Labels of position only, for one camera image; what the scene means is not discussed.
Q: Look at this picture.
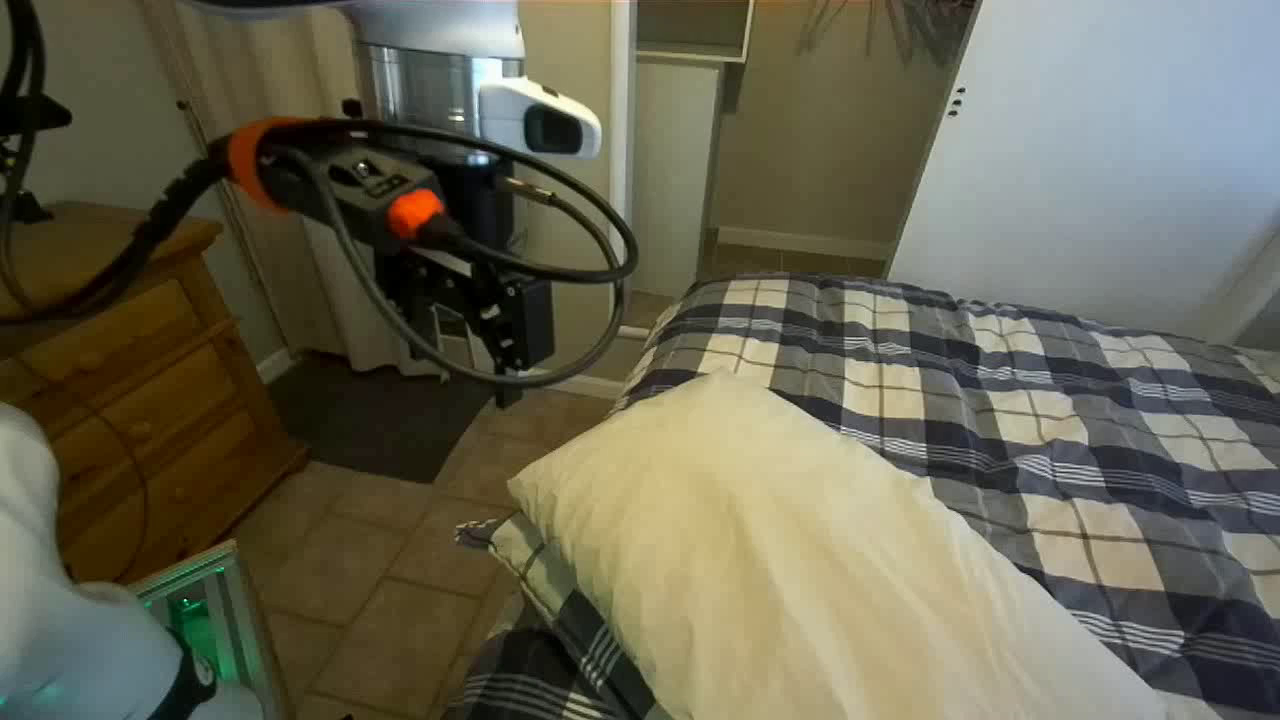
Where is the beige curtain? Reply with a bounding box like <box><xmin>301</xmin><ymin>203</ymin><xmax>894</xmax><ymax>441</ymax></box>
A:
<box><xmin>136</xmin><ymin>0</ymin><xmax>451</xmax><ymax>380</ymax></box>

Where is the dark floor mat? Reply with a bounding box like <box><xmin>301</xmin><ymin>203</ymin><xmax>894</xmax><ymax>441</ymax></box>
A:
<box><xmin>264</xmin><ymin>352</ymin><xmax>505</xmax><ymax>487</ymax></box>

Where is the large checked pillow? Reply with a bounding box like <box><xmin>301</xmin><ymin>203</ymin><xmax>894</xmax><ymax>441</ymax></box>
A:
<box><xmin>451</xmin><ymin>511</ymin><xmax>672</xmax><ymax>720</ymax></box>

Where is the white closet door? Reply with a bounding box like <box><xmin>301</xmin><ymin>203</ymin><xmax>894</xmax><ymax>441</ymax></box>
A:
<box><xmin>884</xmin><ymin>0</ymin><xmax>1280</xmax><ymax>343</ymax></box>

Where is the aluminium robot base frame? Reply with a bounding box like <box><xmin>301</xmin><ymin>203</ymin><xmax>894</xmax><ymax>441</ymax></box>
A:
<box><xmin>133</xmin><ymin>538</ymin><xmax>291</xmax><ymax>720</ymax></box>

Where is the bed with plaid comforter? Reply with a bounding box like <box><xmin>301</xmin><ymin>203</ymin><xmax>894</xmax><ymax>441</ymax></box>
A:
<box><xmin>446</xmin><ymin>272</ymin><xmax>1280</xmax><ymax>720</ymax></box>

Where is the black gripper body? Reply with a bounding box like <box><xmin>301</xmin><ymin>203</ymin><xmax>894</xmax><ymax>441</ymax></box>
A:
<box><xmin>262</xmin><ymin>123</ymin><xmax>521</xmax><ymax>272</ymax></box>

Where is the black camera stand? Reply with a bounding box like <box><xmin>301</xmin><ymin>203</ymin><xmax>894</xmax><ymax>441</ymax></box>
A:
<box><xmin>0</xmin><ymin>93</ymin><xmax>76</xmax><ymax>226</ymax></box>

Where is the wooden dresser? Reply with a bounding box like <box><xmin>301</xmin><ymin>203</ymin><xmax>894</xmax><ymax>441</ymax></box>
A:
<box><xmin>0</xmin><ymin>199</ymin><xmax>311</xmax><ymax>588</ymax></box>

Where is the white pillow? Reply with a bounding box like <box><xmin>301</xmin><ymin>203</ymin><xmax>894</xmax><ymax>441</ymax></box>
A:
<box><xmin>505</xmin><ymin>374</ymin><xmax>1171</xmax><ymax>720</ymax></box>

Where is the black robot cable with orange clips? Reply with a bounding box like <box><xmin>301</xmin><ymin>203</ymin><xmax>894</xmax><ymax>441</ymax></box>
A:
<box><xmin>0</xmin><ymin>0</ymin><xmax>641</xmax><ymax>392</ymax></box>

